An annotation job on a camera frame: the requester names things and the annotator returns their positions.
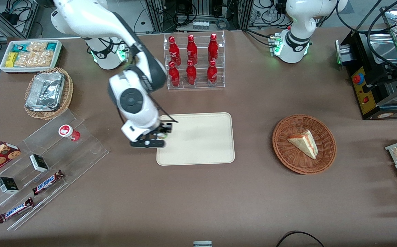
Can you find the red cola bottle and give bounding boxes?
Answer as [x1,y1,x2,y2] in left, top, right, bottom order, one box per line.
[207,60,218,85]
[168,36,182,66]
[186,60,197,85]
[187,34,198,65]
[168,61,180,87]
[208,33,219,64]

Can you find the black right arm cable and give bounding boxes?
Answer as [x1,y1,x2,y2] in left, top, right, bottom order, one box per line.
[150,94,179,124]

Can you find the clear acrylic bottle rack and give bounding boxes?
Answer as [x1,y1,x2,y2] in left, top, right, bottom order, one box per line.
[163,30,225,90]

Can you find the black sealing machine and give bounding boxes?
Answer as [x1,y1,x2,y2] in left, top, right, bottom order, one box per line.
[335,5,397,120]

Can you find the brown round wicker basket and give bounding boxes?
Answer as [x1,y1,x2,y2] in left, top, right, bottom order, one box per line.
[272,114,337,175]

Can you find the snickers chocolate bar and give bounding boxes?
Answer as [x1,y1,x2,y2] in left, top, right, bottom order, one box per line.
[32,170,65,196]
[0,198,34,224]

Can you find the beige plastic tray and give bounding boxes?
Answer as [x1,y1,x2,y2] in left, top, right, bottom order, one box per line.
[156,112,236,166]

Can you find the small black box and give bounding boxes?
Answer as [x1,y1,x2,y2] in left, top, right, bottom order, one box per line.
[0,177,19,195]
[30,154,49,173]

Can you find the yellow snack pack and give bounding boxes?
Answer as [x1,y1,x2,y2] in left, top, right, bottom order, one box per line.
[5,52,19,68]

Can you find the white power strip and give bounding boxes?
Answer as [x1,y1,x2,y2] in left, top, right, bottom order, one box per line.
[191,20,210,31]

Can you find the red yogurt cup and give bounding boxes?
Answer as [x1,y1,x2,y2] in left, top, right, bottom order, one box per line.
[58,125,81,142]

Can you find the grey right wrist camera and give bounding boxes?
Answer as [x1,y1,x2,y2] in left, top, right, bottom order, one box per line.
[130,138,167,149]

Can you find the black floor cable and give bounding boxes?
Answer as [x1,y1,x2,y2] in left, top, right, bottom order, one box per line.
[276,231,326,247]

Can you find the wrapped triangle sandwich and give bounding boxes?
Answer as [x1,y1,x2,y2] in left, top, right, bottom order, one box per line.
[287,129,319,160]

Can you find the silver foil container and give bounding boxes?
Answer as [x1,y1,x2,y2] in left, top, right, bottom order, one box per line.
[25,72,65,112]

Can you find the clear cracker bag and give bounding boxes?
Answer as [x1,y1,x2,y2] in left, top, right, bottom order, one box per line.
[14,51,54,68]
[27,42,48,53]

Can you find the clear acrylic stepped stand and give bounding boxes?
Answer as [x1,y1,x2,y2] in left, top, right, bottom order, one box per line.
[0,109,109,231]

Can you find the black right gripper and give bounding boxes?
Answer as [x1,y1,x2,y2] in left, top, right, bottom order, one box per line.
[145,122,174,140]

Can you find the light wicker basket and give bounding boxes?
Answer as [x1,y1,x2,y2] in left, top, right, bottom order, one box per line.
[24,67,74,120]

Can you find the white snack bin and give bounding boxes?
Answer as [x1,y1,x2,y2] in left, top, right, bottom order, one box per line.
[0,40,62,73]

